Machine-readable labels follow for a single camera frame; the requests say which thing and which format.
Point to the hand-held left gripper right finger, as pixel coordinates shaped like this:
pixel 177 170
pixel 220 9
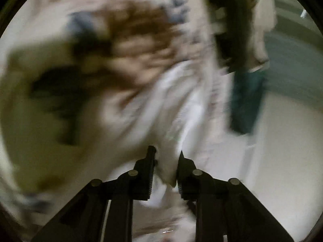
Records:
pixel 185 179

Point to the dark teal blanket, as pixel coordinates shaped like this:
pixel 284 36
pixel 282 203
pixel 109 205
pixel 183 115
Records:
pixel 246 100

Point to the floral quilt bed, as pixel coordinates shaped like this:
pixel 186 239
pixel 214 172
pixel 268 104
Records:
pixel 121 35

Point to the white t-shirt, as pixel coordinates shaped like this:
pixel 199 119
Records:
pixel 174 121

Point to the folded beige garment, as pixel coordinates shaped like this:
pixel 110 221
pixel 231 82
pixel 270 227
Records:
pixel 262 30

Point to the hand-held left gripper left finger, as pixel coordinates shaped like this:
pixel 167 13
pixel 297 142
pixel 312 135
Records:
pixel 143 179

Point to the folded dark garment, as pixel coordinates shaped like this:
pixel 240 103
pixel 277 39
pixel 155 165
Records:
pixel 232 30

